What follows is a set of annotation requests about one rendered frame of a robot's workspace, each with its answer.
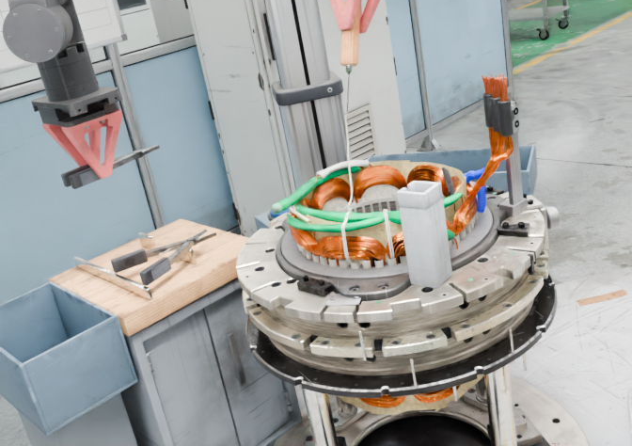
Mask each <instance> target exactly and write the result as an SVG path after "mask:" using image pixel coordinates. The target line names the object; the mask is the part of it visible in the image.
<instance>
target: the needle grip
mask: <svg viewBox="0 0 632 446"><path fill-rule="evenodd" d="M359 22H360V2H359V4H358V8H357V12H356V15H355V20H354V23H353V26H352V28H351V29H349V30H344V31H341V42H340V65H341V66H345V65H353V67H355V66H356V65H357V64H358V46H359Z"/></svg>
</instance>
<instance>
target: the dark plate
mask: <svg viewBox="0 0 632 446"><path fill-rule="evenodd" d="M357 446H492V442H491V441H490V439H489V438H488V437H487V436H486V435H485V434H484V433H483V432H482V431H480V430H479V429H477V428H476V427H474V426H473V425H471V424H469V423H467V422H462V421H458V420H455V419H449V418H442V417H417V418H411V419H406V420H401V421H397V422H393V423H390V424H387V425H385V426H383V427H381V428H379V429H377V430H375V431H373V432H372V433H370V434H368V435H367V436H366V437H364V438H363V439H362V440H361V441H360V443H359V444H358V445H357Z"/></svg>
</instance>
